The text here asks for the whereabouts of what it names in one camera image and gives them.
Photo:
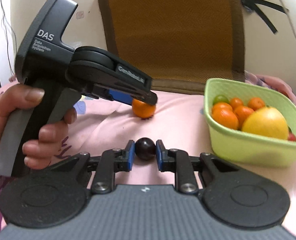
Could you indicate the pink deer print bedsheet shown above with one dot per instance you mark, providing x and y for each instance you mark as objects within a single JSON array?
[{"x": 154, "y": 210}]

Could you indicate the green plastic basket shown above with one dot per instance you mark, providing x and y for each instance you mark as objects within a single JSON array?
[{"x": 246, "y": 148}]

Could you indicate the red cherry tomato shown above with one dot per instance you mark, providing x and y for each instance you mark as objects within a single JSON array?
[{"x": 291, "y": 137}]

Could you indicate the large yellow grapefruit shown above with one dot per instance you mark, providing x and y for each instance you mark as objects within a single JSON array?
[{"x": 267, "y": 122}]

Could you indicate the orange tangerine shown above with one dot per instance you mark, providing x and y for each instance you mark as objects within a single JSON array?
[
  {"x": 256, "y": 103},
  {"x": 236, "y": 102},
  {"x": 242, "y": 113},
  {"x": 226, "y": 118},
  {"x": 142, "y": 109}
]

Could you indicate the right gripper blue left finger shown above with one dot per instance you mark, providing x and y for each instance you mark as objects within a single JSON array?
[{"x": 108, "y": 164}]

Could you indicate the green tomato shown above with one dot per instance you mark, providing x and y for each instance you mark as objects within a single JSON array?
[{"x": 220, "y": 98}]

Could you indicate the person's left hand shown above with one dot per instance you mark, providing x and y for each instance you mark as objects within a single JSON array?
[{"x": 38, "y": 152}]

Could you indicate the brown woven seat cushion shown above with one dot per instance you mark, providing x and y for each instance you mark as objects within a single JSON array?
[{"x": 179, "y": 43}]

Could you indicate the dark purple plum front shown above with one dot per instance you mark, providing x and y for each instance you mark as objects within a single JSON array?
[{"x": 145, "y": 149}]

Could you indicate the orange tangerine back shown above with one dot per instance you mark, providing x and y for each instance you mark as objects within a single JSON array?
[{"x": 256, "y": 103}]

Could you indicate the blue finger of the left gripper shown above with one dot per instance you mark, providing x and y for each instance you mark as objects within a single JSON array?
[{"x": 121, "y": 97}]

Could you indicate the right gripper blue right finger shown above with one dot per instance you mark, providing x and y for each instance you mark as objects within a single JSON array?
[{"x": 178, "y": 162}]

